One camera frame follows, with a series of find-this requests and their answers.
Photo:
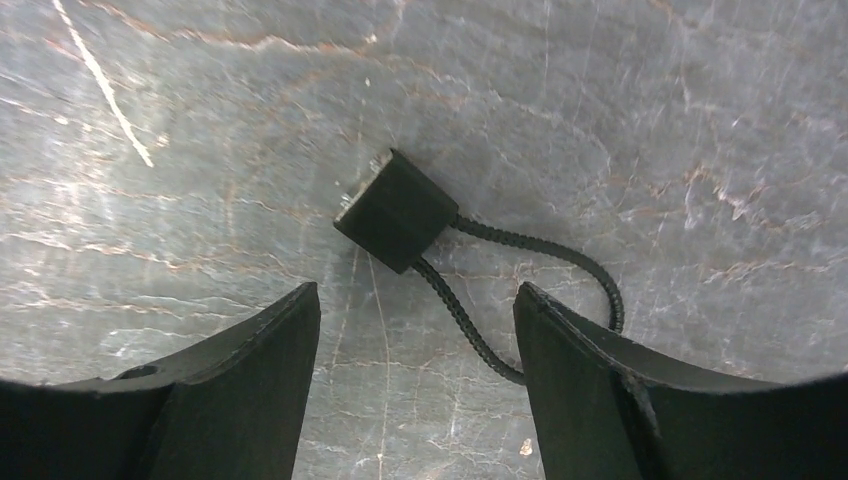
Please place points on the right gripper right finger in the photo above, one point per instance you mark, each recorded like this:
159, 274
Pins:
606, 407

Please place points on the black cable loop lock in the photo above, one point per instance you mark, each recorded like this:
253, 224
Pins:
396, 212

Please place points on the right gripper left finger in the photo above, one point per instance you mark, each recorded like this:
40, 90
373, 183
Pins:
228, 407

